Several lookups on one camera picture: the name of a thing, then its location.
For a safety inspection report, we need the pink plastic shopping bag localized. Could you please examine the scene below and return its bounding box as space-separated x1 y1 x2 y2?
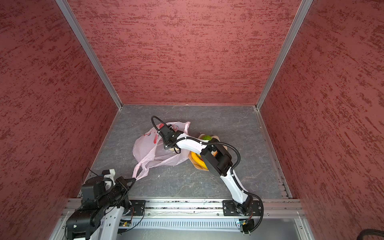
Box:
133 128 190 181

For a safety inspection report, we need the aluminium corner post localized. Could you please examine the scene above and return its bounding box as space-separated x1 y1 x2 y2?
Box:
56 0 124 111
256 0 313 112

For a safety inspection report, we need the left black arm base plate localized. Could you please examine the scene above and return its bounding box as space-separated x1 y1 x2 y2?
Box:
126 200 147 216

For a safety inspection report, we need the black corrugated hose corner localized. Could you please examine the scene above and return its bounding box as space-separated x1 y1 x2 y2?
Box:
357 229 384 240

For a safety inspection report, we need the small circuit board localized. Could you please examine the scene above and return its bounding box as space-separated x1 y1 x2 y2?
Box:
120 221 132 227
237 219 255 229

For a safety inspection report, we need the aluminium front rail frame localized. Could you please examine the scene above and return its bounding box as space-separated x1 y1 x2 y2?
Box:
130 198 306 219

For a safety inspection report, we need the peach scalloped plate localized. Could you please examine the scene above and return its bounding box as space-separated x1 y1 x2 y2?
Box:
188 134 220 171

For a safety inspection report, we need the right aluminium corner post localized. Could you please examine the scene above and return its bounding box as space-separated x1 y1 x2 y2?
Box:
256 0 313 112

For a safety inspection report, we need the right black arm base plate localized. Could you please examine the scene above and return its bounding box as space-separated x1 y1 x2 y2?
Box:
222 200 262 217

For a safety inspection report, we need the yellow fake banana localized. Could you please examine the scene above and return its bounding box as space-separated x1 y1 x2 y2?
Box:
191 152 207 170

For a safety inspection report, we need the green fake lime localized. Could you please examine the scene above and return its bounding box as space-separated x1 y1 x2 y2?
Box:
201 135 212 141

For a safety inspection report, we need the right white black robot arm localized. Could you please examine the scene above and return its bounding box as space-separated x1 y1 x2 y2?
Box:
155 124 254 216

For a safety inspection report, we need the right small circuit board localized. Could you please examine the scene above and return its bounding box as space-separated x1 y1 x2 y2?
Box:
237 219 255 229

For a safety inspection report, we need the left aluminium corner post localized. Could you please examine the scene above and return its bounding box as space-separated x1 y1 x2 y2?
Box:
56 0 124 111

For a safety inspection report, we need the white slotted cable duct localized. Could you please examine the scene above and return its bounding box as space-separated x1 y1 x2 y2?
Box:
119 218 242 231

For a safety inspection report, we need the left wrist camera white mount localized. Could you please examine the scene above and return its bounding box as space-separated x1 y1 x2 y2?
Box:
102 169 116 183

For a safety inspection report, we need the left small circuit board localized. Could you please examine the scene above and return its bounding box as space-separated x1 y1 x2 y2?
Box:
120 221 132 227

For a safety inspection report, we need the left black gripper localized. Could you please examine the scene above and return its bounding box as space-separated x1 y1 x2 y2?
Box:
99 176 137 209

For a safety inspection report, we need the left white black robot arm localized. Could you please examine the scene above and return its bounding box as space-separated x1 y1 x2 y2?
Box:
66 176 136 240

